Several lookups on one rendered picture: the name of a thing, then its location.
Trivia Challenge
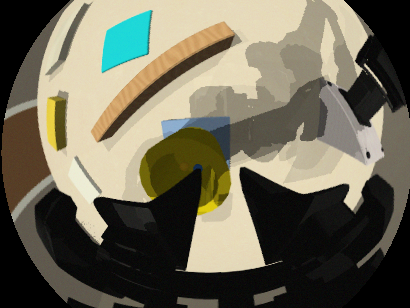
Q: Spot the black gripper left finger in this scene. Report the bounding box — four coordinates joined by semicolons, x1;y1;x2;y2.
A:
93;169;202;271

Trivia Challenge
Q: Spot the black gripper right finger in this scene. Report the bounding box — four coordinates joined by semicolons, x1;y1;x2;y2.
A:
240;167;350;264

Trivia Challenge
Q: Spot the yellow rectangular block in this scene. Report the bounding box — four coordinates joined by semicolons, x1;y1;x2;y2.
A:
47;95;67;151

